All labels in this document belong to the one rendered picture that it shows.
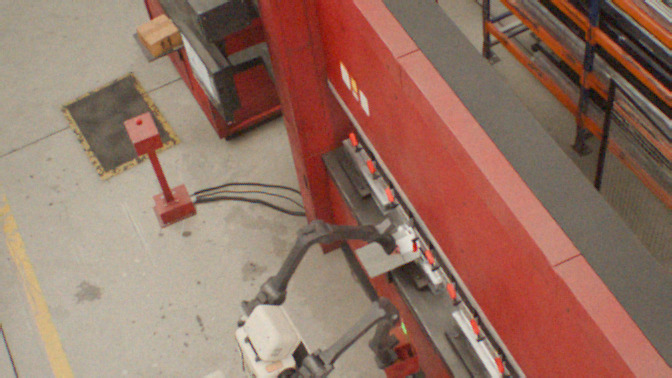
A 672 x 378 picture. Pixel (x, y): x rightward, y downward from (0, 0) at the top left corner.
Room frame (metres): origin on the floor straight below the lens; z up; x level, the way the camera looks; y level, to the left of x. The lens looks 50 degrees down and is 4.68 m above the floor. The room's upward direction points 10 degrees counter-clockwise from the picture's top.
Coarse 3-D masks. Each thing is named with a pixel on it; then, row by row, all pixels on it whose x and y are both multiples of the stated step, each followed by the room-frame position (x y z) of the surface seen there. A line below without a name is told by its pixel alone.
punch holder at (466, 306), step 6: (462, 294) 2.14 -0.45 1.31; (462, 300) 2.14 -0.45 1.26; (468, 300) 2.09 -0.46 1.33; (462, 306) 2.13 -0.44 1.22; (468, 306) 2.09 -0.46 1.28; (468, 312) 2.08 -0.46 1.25; (474, 312) 2.04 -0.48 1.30; (468, 318) 2.08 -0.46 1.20; (474, 318) 2.04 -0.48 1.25; (480, 318) 2.06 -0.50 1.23
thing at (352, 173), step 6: (342, 162) 3.35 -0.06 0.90; (348, 168) 3.30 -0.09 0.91; (354, 168) 3.29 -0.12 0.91; (348, 174) 3.26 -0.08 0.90; (354, 174) 3.25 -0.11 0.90; (354, 180) 3.21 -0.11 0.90; (360, 180) 3.20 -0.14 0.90; (354, 186) 3.18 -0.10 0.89; (366, 186) 3.15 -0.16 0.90; (360, 192) 3.12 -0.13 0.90; (366, 192) 3.11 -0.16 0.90
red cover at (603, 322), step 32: (352, 0) 2.94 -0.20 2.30; (384, 32) 2.72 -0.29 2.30; (384, 64) 2.68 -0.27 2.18; (416, 64) 2.51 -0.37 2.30; (416, 96) 2.41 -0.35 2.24; (448, 96) 2.32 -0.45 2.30; (448, 128) 2.18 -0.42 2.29; (480, 128) 2.15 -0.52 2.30; (480, 160) 2.01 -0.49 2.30; (480, 192) 1.97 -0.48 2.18; (512, 192) 1.85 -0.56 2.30; (512, 224) 1.77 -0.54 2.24; (544, 224) 1.70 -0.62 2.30; (544, 256) 1.59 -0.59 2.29; (576, 256) 1.57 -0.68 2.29; (576, 288) 1.46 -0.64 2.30; (576, 320) 1.41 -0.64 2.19; (608, 320) 1.33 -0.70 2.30; (608, 352) 1.26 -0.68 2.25; (640, 352) 1.22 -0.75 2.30
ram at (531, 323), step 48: (336, 48) 3.27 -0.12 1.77; (336, 96) 3.38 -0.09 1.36; (384, 96) 2.76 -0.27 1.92; (384, 144) 2.82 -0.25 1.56; (432, 144) 2.35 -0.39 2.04; (432, 192) 2.37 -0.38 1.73; (432, 240) 2.40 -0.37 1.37; (480, 240) 2.00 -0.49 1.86; (480, 288) 2.00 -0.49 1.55; (528, 288) 1.69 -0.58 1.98; (528, 336) 1.67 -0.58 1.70; (576, 336) 1.42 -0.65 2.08
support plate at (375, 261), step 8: (400, 232) 2.75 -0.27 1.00; (360, 248) 2.69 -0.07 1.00; (368, 248) 2.69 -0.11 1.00; (376, 248) 2.68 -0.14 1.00; (360, 256) 2.65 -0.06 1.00; (368, 256) 2.64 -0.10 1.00; (376, 256) 2.63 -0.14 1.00; (384, 256) 2.62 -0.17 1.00; (392, 256) 2.61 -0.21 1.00; (400, 256) 2.60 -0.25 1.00; (408, 256) 2.60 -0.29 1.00; (416, 256) 2.59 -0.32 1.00; (368, 264) 2.59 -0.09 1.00; (376, 264) 2.58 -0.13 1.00; (384, 264) 2.58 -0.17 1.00; (392, 264) 2.57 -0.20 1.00; (400, 264) 2.56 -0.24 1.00; (368, 272) 2.55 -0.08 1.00; (376, 272) 2.54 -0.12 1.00; (384, 272) 2.53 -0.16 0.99
